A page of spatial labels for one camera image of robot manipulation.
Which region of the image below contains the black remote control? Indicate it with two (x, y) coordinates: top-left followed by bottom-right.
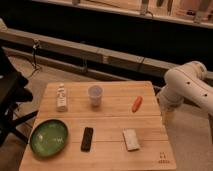
(81, 127), (93, 152)

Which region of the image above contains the orange carrot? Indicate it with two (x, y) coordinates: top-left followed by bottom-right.
(132, 96), (143, 113)

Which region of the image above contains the black chair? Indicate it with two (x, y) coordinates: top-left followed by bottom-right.
(0, 46), (37, 146)

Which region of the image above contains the small white bottle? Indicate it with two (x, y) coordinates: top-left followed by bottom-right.
(56, 83), (68, 112)

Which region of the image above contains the black cable on floor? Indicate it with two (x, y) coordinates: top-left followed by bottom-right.
(26, 39), (43, 79)

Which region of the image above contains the green ceramic bowl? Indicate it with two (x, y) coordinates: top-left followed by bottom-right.
(29, 119), (69, 157)

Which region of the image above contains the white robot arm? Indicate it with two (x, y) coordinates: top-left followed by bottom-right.
(156, 61), (213, 124)

